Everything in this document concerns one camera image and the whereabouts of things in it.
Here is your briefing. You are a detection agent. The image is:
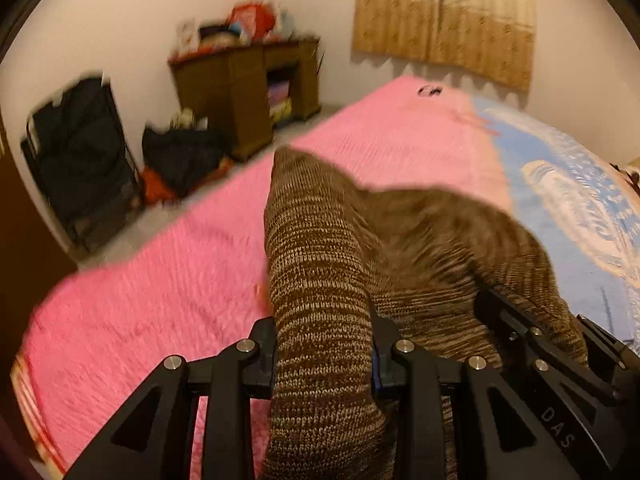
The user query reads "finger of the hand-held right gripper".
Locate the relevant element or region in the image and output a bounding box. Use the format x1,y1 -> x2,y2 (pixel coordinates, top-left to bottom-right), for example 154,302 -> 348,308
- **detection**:
501,354 -> 632,480
474,288 -> 622,402

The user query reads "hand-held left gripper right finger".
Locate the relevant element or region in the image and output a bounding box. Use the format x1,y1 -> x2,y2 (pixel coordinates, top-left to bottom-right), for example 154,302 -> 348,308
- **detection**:
371,317 -> 558,480

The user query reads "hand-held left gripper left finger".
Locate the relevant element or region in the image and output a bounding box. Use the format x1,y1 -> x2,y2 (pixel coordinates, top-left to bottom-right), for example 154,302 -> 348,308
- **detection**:
65,317 -> 279,480

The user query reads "brown knitted sweater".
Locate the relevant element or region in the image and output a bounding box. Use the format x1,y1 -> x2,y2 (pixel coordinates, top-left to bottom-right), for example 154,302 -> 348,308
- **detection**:
262,145 -> 591,480

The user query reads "pink and blue printed blanket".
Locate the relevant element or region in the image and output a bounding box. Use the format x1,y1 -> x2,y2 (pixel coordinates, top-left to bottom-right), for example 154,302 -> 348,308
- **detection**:
12,75 -> 640,476

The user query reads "brown patterned pillow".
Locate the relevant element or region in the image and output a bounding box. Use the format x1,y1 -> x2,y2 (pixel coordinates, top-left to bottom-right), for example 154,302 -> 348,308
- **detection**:
610,162 -> 640,188

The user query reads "orange cloth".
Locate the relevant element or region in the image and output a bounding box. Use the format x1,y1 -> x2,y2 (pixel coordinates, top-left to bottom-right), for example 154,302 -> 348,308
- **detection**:
140,157 -> 236,206

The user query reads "black bag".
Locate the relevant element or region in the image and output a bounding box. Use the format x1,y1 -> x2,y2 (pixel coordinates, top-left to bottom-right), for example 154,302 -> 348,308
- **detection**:
141,125 -> 226,196

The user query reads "brown wooden door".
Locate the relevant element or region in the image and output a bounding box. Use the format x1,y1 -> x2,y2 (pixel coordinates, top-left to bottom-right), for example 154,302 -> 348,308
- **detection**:
0,112 -> 78,461

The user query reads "patterned cloth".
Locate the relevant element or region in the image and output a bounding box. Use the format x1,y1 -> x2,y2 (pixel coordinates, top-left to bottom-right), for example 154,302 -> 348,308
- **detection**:
170,109 -> 208,131

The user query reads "stack of boxes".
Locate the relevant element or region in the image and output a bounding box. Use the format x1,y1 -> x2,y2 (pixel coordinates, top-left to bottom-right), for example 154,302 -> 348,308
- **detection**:
267,82 -> 294,123

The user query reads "brown wooden desk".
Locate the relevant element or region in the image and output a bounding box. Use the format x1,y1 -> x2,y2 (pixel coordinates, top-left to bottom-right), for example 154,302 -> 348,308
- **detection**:
167,35 -> 321,162

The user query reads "black folding chair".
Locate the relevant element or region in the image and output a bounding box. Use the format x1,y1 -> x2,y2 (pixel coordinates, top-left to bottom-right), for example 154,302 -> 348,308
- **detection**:
20,75 -> 146,253

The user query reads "beige patterned curtain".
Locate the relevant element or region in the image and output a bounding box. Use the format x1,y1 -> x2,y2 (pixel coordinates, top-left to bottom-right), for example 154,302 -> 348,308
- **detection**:
352,0 -> 537,92

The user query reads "black cloth bundle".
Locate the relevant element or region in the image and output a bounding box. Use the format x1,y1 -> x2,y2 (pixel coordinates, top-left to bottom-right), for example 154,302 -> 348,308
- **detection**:
197,22 -> 241,51

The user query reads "white printed box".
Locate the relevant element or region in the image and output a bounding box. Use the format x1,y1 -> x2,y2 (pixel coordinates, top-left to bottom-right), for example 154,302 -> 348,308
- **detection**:
177,20 -> 201,53

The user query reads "red paper bag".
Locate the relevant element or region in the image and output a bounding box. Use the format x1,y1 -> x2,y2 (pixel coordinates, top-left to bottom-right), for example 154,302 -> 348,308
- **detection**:
227,4 -> 277,41

